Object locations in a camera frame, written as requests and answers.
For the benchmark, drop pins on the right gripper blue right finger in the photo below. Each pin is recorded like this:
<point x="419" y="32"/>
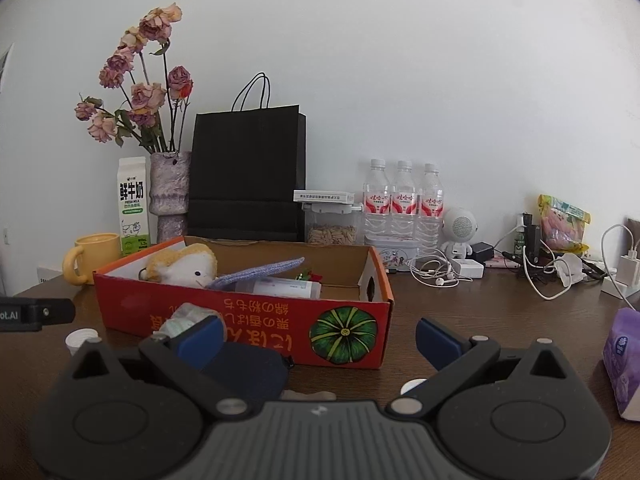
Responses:
<point x="438" y="344"/>

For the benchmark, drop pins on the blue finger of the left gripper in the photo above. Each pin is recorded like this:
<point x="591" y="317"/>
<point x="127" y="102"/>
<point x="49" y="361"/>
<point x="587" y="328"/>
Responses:
<point x="55" y="311"/>

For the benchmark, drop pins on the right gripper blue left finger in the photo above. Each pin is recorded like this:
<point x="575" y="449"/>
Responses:
<point x="199" y="344"/>

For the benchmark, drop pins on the dark navy pouch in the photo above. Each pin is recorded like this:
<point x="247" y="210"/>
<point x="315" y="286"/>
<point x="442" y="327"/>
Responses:
<point x="254" y="374"/>

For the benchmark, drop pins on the purple fabric pouch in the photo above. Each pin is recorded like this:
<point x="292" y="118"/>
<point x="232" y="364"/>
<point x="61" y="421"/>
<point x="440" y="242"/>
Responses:
<point x="253" y="274"/>

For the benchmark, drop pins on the yellow white plush toy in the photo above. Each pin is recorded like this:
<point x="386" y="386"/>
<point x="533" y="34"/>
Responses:
<point x="193" y="266"/>

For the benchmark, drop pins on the red fabric flower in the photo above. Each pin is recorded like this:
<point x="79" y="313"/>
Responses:
<point x="307" y="275"/>

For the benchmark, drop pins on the white bottle cap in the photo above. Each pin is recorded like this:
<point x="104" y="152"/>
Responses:
<point x="77" y="338"/>
<point x="411" y="384"/>

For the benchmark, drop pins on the yellow ceramic mug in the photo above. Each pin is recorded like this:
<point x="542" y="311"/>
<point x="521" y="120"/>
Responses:
<point x="90" y="253"/>

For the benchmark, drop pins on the white earphones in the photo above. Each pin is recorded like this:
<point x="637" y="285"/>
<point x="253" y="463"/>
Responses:
<point x="434" y="271"/>

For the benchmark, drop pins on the white power adapter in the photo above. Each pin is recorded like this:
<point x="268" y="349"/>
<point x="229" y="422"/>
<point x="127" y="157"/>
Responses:
<point x="467" y="268"/>

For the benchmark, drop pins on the red cardboard box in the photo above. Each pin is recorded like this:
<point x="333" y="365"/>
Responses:
<point x="347" y="326"/>

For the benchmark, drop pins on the white tin box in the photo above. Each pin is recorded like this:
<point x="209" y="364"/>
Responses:
<point x="396" y="251"/>

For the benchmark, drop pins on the black power adapter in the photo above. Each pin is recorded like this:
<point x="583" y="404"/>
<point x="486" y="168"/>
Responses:
<point x="482" y="252"/>

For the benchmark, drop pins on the white robot toy speaker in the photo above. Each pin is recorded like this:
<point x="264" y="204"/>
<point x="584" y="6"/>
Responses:
<point x="458" y="227"/>

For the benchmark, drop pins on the clear water bottle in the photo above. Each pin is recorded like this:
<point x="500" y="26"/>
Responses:
<point x="376" y="199"/>
<point x="431" y="208"/>
<point x="404" y="201"/>

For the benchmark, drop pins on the white green milk carton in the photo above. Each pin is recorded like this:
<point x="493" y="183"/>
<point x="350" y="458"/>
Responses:
<point x="133" y="205"/>

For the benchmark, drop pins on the black phone stand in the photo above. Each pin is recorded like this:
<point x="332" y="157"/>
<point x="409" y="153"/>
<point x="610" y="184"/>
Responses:
<point x="530" y="246"/>

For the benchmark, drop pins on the clear snack container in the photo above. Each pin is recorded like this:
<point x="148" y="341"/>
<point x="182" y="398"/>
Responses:
<point x="332" y="224"/>

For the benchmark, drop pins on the yellow snack bag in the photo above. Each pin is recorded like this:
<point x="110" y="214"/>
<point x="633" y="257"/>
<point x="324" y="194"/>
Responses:
<point x="562" y="225"/>

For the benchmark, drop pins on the purple textured vase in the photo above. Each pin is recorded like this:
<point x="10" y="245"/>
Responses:
<point x="169" y="195"/>

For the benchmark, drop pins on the purple tissue pack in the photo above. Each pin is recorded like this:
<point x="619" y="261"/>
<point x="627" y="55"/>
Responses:
<point x="621" y="359"/>

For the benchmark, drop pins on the white flat box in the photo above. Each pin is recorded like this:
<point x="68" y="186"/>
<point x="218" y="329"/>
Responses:
<point x="326" y="197"/>

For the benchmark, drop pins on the black paper shopping bag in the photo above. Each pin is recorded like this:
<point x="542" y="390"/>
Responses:
<point x="245" y="166"/>

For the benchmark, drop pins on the dried pink rose bouquet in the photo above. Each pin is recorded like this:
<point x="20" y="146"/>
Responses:
<point x="155" y="96"/>

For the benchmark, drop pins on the wall paper notice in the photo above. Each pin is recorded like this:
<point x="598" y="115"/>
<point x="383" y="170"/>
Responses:
<point x="5" y="58"/>

